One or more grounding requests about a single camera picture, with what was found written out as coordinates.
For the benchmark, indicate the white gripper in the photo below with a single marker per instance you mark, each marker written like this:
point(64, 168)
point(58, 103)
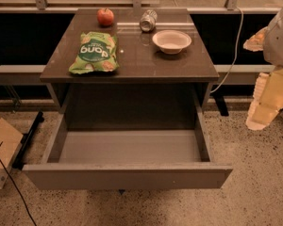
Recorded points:
point(279, 42)

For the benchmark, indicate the green rice chip bag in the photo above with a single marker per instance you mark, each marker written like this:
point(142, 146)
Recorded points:
point(97, 53)

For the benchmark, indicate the open grey top drawer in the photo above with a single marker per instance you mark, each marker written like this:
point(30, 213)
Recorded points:
point(128, 137)

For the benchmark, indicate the black stand foot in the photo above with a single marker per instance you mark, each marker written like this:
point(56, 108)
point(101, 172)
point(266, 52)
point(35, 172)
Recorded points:
point(219, 98)

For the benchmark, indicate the white paper bowl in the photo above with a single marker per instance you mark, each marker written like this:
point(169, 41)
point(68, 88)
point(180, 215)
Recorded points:
point(171, 42)

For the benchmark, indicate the dark brown cabinet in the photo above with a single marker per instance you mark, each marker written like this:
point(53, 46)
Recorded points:
point(130, 60)

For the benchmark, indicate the silver crushed can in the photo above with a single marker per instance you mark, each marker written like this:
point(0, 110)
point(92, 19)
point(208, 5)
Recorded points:
point(148, 20)

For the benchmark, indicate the red apple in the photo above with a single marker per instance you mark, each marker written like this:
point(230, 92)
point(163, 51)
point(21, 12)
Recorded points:
point(105, 16)

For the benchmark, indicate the black metal floor bar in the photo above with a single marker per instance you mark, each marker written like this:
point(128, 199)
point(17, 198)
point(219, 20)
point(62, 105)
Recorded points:
point(26, 141)

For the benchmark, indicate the cardboard box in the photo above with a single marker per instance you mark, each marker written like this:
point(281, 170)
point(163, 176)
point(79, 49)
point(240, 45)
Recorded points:
point(10, 143)

